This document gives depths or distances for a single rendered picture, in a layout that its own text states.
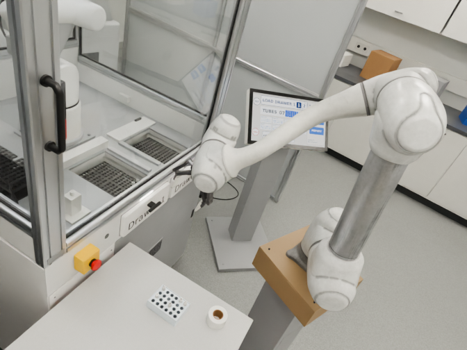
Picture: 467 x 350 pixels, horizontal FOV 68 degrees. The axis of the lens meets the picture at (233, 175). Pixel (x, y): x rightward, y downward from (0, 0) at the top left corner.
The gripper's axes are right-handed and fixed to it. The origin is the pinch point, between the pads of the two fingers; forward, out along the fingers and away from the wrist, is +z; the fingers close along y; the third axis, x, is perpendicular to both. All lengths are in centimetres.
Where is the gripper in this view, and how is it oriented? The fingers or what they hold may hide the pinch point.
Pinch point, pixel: (185, 196)
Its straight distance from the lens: 139.1
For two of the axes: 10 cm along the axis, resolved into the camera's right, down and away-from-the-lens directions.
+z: -4.4, 6.4, 6.3
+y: -7.1, -6.8, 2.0
